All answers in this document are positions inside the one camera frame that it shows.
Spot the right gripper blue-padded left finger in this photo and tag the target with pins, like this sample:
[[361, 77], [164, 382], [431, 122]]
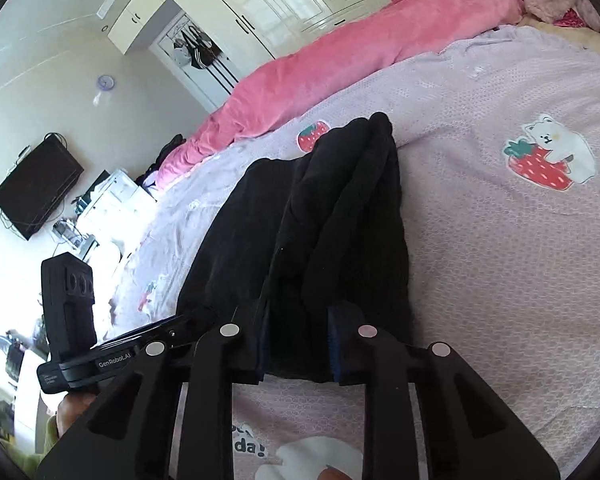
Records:
[[164, 388]]

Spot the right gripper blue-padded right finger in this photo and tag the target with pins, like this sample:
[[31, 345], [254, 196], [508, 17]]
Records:
[[427, 413]]

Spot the black long-sleeve sweatshirt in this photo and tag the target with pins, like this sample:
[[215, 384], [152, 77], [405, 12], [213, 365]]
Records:
[[312, 248]]

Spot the green sleeved left forearm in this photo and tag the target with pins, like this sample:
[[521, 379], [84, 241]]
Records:
[[29, 463]]

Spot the dark clothes pile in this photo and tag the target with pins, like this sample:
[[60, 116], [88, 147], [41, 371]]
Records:
[[167, 149]]

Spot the person's left hand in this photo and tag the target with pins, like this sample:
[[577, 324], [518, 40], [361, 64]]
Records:
[[72, 406]]

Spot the person's right hand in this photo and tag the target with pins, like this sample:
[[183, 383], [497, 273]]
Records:
[[332, 473]]

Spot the white storage box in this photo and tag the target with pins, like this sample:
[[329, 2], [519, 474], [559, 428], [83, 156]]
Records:
[[119, 210]]

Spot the lilac strawberry print bedsheet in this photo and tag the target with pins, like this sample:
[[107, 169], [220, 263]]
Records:
[[498, 141]]

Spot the hanging bags on door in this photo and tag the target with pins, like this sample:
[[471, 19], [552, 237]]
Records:
[[201, 49]]

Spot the pink fleece blanket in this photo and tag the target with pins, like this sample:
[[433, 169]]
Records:
[[287, 87]]

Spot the black wall television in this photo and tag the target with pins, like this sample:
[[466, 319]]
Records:
[[38, 185]]

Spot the round wall clock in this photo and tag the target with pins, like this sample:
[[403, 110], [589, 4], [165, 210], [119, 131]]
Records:
[[105, 83]]

